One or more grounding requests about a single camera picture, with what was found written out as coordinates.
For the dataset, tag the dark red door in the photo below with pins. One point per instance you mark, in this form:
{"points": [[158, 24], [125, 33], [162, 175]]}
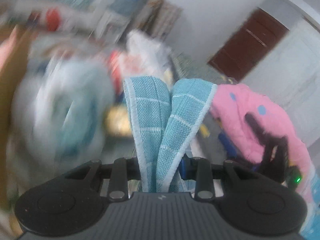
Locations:
{"points": [[259, 34]]}

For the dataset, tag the gold foil packet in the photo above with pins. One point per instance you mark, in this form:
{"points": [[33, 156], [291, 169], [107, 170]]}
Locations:
{"points": [[117, 123]]}

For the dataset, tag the blue water jug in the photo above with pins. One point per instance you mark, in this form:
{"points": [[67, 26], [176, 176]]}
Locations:
{"points": [[126, 8]]}

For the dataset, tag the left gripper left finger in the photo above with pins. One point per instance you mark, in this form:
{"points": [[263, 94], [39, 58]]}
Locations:
{"points": [[123, 170]]}

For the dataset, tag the red plastic bag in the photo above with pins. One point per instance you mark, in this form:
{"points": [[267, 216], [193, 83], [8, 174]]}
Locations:
{"points": [[53, 19]]}

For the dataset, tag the white water dispenser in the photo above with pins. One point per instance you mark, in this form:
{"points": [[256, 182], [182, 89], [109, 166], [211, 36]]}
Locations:
{"points": [[110, 22]]}

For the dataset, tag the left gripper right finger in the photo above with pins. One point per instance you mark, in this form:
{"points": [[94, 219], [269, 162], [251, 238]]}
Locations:
{"points": [[199, 170]]}

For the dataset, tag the pink dotted blanket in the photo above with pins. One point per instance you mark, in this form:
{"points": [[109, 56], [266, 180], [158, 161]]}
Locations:
{"points": [[232, 102]]}

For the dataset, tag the brown cardboard box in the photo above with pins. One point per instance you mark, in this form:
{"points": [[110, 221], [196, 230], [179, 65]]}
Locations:
{"points": [[14, 54]]}

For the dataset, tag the white plastic shopping bag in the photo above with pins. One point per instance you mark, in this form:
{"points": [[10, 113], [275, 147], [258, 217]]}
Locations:
{"points": [[58, 110]]}

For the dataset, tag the blue checkered towel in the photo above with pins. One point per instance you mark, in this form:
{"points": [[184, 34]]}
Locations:
{"points": [[164, 122]]}

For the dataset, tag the floral rolled mat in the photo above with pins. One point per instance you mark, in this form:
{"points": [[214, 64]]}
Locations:
{"points": [[162, 19]]}

